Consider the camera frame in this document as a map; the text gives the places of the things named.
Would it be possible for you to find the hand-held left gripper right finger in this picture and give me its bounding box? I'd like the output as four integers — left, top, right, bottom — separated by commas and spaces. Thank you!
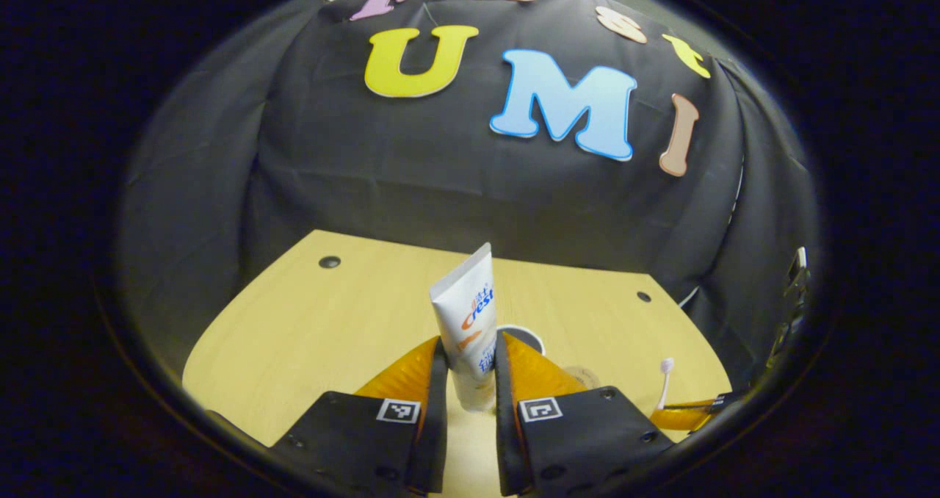
493, 331, 676, 497

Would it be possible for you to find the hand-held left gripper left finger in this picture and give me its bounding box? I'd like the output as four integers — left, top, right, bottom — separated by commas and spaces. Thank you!
268, 336, 450, 497

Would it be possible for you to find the white and pink toothbrush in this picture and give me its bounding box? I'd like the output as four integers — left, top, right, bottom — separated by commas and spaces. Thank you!
656, 358, 676, 411

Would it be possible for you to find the white cup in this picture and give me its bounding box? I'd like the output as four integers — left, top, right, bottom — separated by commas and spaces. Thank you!
496, 325, 546, 356

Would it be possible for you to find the round cork coaster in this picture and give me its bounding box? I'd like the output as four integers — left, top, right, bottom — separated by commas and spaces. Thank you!
562, 366, 603, 391

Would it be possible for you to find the white toothpaste tube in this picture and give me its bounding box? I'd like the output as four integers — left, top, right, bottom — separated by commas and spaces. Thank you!
430, 242, 497, 413

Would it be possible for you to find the black backdrop cloth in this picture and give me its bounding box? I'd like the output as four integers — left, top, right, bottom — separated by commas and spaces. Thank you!
117, 0, 820, 411

